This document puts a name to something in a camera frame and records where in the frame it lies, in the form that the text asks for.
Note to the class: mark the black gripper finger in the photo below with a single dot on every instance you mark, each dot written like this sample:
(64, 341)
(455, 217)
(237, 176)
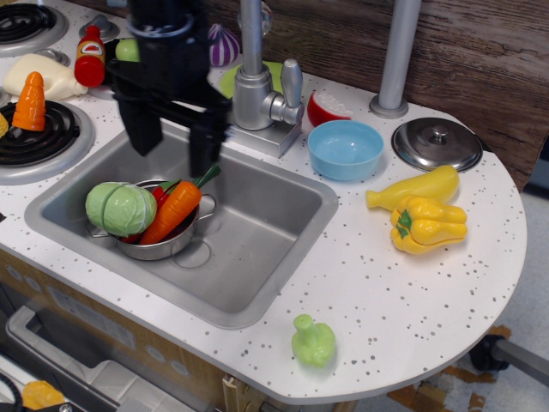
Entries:
(141, 123)
(206, 137)

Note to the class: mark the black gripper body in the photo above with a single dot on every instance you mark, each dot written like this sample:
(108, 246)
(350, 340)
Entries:
(173, 67)

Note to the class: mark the light green toy broccoli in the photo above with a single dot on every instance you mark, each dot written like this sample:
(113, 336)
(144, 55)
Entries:
(313, 344)

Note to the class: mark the light blue plastic bowl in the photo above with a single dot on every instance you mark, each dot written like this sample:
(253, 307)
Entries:
(345, 150)

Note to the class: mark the rear right stove burner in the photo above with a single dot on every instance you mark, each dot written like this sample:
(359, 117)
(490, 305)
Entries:
(104, 90)

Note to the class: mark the stove burner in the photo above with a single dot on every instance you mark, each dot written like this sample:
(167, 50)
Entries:
(104, 90)
(27, 28)
(31, 156)

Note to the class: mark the green toy apple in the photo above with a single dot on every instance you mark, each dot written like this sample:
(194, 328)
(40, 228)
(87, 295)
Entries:
(127, 50)

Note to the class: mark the lime green plastic plate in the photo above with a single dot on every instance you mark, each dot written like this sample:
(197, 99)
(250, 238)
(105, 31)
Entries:
(227, 80)

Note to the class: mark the purple striped toy onion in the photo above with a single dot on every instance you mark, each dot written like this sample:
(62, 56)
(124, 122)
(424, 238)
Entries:
(224, 45)

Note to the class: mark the silver toy faucet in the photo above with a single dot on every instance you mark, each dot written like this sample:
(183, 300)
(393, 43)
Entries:
(263, 119)

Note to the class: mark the red toy pepper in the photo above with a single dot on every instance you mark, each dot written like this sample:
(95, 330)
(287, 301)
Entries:
(160, 193)

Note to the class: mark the grey stove knob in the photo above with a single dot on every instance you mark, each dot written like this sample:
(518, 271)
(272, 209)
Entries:
(108, 29)

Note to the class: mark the red toy ketchup bottle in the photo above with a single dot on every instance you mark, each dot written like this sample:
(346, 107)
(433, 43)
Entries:
(90, 59)

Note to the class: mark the green toy cabbage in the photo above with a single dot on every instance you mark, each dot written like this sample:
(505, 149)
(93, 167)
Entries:
(121, 209)

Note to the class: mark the cream toy chicken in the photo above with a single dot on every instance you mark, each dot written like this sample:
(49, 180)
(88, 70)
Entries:
(59, 80)

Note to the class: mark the grey toy sink basin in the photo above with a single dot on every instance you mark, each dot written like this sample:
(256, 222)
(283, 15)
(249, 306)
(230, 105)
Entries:
(229, 259)

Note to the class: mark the silver metal pot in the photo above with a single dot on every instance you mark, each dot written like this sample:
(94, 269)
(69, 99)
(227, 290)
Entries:
(174, 242)

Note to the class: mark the orange toy carrot top piece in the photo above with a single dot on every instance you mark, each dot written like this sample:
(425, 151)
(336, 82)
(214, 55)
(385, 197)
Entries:
(30, 109)

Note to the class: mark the red white toy radish half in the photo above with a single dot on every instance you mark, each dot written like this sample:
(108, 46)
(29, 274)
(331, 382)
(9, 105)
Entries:
(323, 107)

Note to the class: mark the front left stove burner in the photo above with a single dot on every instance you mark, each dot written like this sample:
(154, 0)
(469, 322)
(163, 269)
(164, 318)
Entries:
(31, 156)

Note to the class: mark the yellow toy corn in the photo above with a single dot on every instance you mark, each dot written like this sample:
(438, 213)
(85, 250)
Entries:
(4, 126)

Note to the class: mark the rear left stove burner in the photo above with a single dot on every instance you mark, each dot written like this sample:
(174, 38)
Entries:
(27, 28)

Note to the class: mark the grey vertical support pole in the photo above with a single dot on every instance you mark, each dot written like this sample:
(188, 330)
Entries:
(390, 102)

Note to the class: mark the silver metal pot lid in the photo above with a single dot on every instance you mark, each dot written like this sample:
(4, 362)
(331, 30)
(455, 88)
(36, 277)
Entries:
(428, 143)

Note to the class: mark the yellow toy bell pepper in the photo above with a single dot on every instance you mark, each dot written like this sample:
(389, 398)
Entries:
(423, 224)

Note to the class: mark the yellow toy squash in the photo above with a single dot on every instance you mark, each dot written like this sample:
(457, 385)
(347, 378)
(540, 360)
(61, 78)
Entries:
(441, 184)

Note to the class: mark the yellow toy under counter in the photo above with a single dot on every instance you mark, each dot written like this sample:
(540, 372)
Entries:
(40, 394)

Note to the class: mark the black caster wheel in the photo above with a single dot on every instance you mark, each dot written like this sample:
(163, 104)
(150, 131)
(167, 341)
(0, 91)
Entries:
(481, 355)

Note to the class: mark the grey oven door handle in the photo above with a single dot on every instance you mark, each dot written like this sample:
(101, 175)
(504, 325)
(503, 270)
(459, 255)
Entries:
(105, 386)

